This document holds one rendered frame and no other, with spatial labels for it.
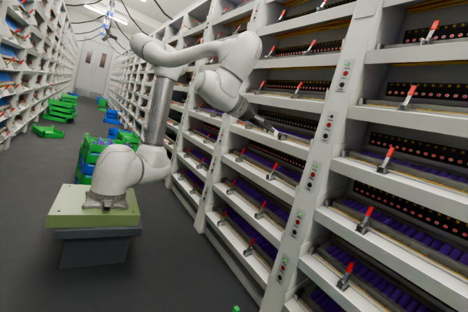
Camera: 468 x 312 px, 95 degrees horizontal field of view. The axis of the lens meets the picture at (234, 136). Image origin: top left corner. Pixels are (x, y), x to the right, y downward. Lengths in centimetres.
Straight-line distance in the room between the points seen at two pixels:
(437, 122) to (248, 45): 58
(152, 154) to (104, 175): 24
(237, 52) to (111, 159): 71
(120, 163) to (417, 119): 111
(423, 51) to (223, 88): 60
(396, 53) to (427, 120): 24
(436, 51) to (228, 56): 60
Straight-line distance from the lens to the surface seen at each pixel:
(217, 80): 74
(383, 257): 84
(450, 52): 86
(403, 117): 82
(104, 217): 112
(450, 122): 79
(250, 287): 128
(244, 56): 77
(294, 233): 97
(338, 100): 91
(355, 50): 96
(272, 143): 106
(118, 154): 110
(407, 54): 89
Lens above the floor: 80
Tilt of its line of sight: 5 degrees down
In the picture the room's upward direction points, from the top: 16 degrees clockwise
